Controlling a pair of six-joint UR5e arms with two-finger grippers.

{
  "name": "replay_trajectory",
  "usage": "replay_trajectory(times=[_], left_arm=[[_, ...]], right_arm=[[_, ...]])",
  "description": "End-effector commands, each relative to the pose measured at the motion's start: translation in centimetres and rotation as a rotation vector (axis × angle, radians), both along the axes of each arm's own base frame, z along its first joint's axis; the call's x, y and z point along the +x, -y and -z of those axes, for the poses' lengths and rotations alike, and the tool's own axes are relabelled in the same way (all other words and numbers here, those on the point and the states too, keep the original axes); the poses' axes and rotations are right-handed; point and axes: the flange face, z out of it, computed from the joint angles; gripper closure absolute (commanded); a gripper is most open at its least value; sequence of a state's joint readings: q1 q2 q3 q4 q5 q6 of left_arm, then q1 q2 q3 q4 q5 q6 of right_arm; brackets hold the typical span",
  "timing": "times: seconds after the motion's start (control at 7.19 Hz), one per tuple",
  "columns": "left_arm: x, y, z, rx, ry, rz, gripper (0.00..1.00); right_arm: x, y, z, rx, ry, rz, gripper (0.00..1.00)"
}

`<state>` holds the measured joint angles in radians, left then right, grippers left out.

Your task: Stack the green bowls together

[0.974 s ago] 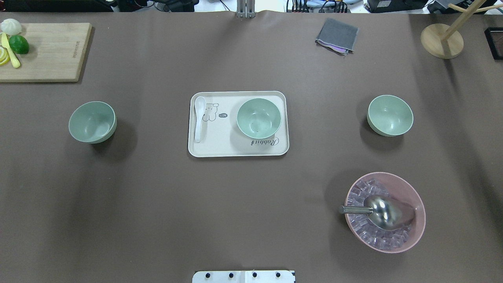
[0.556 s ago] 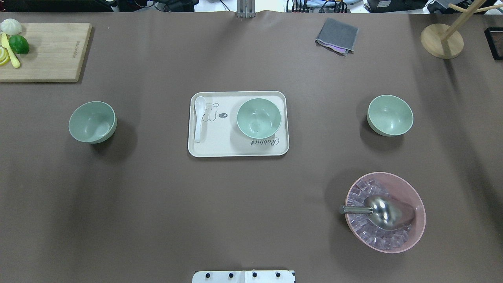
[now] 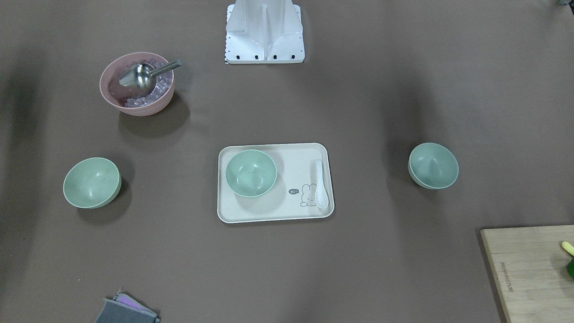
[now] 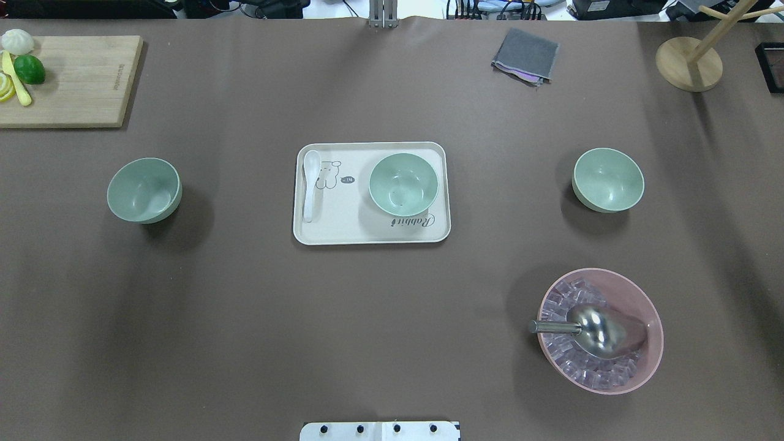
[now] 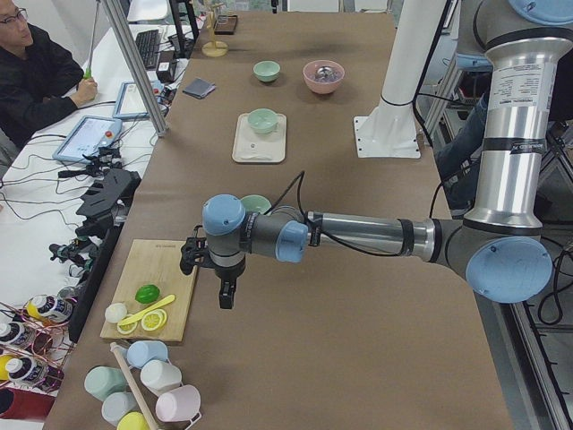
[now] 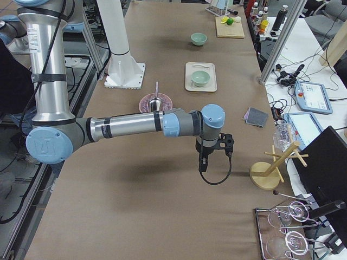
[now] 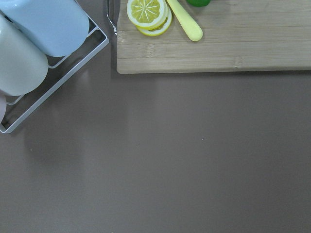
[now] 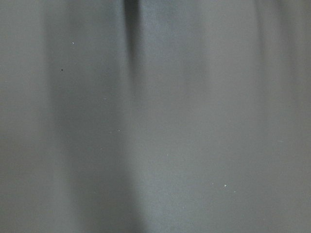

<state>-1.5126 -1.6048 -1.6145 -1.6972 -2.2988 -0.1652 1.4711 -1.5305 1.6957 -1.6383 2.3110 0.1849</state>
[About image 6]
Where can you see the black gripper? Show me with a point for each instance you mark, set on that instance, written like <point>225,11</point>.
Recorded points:
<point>207,151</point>

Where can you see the green bowl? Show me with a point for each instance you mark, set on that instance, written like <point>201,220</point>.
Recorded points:
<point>198,39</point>
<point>200,78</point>

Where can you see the grey and pink cloth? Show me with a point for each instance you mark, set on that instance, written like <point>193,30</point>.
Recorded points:
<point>255,117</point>

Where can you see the wooden mug tree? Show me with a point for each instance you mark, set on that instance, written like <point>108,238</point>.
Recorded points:
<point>267,176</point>

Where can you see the clear glass cup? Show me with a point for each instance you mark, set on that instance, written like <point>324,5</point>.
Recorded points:
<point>283,136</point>

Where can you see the green bowl on tray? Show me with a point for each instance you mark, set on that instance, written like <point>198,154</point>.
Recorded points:
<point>200,78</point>

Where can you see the pink bowl with ice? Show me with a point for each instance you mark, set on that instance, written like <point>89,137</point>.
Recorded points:
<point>145,106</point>

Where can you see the metal scoop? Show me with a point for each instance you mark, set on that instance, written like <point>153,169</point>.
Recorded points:
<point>155,100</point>

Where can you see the cream serving tray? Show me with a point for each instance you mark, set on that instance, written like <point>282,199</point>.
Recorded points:
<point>191,67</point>

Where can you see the teach pendant lower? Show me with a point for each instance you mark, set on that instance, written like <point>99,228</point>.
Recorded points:
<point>306,127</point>

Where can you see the teach pendant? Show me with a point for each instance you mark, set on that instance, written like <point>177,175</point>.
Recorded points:
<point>306,127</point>
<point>312,97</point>

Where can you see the teach pendant upper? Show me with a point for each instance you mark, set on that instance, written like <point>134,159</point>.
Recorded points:
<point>312,97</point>

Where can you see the black monitor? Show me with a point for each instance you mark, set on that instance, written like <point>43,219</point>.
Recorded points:
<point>324,176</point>

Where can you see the wooden cutting board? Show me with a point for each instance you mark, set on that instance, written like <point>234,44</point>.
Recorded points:
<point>234,30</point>

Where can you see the green lime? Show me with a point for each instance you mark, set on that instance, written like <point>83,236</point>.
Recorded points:
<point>230,21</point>

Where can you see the black water bottle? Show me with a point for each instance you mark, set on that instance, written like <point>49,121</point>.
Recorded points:
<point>280,18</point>

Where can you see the standing person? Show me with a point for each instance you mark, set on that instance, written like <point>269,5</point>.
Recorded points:
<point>16,90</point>

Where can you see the wire glass rack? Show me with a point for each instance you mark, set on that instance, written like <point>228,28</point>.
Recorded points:
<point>281,229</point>

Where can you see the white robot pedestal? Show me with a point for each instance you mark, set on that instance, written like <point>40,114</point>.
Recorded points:
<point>123,70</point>

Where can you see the aluminium frame post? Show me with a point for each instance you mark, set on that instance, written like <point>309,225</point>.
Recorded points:
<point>280,43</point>

